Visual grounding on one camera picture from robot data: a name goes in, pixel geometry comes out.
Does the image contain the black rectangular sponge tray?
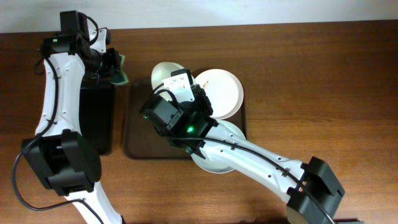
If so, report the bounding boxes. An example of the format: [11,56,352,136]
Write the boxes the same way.
[80,80,115,156]

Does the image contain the brown plastic serving tray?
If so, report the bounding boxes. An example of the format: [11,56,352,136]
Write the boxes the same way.
[124,79,246,160]

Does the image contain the white plate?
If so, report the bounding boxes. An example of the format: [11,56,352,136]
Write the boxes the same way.
[195,69,244,119]
[151,62,197,103]

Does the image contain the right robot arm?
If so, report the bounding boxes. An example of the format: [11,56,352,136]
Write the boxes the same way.
[141,68,345,223]

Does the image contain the green scrubbing sponge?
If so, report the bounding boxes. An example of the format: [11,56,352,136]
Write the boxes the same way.
[110,55,129,86]

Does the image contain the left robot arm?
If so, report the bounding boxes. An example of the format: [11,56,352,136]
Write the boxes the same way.
[16,11,128,223]

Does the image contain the pale blue plate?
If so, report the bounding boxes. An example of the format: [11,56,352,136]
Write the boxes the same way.
[190,119,247,174]

